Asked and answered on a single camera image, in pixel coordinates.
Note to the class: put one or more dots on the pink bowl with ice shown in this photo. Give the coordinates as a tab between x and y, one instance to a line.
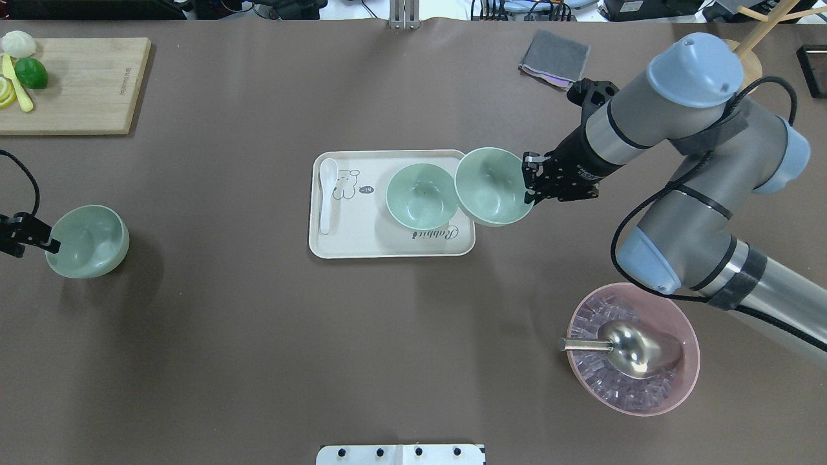
638	397

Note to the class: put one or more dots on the lemon slices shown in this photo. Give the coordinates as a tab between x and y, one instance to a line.
12	88

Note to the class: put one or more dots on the aluminium frame post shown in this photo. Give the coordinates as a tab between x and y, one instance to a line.
404	14

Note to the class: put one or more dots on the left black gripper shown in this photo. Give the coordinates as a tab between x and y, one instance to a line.
19	233

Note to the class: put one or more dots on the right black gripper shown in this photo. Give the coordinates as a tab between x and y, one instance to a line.
577	163

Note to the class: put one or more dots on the grey folded cloth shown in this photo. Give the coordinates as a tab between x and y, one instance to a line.
555	59

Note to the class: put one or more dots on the metal ice scoop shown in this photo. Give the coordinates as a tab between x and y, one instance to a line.
634	349

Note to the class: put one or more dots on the green lime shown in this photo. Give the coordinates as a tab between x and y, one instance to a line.
31	73

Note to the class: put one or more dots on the white plastic spoon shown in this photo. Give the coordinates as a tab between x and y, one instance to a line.
328	175

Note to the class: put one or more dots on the wooden cutting board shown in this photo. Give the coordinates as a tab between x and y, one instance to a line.
94	86

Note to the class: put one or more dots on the green bowl on tray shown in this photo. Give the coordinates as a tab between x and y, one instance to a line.
422	197

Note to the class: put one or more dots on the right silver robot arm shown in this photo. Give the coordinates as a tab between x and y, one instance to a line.
691	95

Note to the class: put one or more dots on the white camera stand base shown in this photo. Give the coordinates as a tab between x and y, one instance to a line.
402	454

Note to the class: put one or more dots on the white garlic bulb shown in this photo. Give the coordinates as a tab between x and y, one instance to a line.
18	44

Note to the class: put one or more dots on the green bowl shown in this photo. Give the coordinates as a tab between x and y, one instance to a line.
422	197
94	240
490	187

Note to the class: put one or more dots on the wooden cup tree stand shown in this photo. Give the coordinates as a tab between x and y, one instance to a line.
778	13

